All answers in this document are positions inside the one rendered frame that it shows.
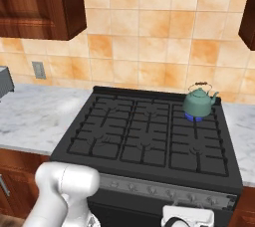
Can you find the teal kettle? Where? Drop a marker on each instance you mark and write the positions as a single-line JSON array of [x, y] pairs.
[[198, 103]]

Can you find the black gas stove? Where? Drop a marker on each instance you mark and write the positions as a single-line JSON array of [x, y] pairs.
[[149, 131]]

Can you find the dark wood base cupboard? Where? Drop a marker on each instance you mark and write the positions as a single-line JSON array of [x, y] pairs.
[[20, 178], [245, 209]]

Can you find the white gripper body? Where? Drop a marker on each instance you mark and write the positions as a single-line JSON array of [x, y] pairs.
[[191, 213]]

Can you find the grey toaster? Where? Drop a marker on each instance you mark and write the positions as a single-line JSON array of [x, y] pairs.
[[5, 81]]

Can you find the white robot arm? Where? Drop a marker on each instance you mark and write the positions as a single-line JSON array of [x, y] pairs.
[[63, 184]]

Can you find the blue burner flame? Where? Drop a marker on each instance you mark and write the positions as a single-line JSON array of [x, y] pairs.
[[193, 117]]

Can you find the dark wood wall cupboard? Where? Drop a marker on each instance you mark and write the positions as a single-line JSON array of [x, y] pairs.
[[36, 5], [249, 22]]

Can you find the grey stove knob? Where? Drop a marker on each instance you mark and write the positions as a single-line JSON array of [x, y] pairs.
[[211, 200], [132, 187], [191, 197], [114, 184], [171, 194], [151, 190]]

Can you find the grey wall outlet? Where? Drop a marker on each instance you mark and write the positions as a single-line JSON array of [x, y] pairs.
[[39, 70]]

